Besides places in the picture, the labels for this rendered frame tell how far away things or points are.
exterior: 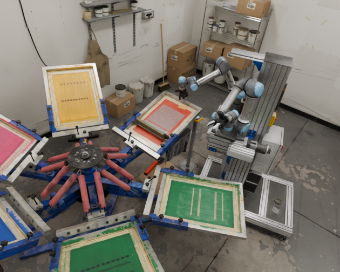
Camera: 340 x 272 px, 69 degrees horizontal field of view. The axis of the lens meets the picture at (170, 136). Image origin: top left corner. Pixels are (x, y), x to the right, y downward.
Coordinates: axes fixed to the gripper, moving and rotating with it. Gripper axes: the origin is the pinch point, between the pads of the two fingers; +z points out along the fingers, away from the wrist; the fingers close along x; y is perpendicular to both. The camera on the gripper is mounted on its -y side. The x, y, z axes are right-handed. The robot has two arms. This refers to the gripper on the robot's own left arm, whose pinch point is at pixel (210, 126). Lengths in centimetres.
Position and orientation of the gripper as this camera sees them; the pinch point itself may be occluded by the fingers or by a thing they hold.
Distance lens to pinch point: 203.1
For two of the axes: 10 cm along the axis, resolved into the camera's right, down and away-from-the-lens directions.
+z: -7.2, 4.0, -5.7
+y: 0.2, 8.3, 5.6
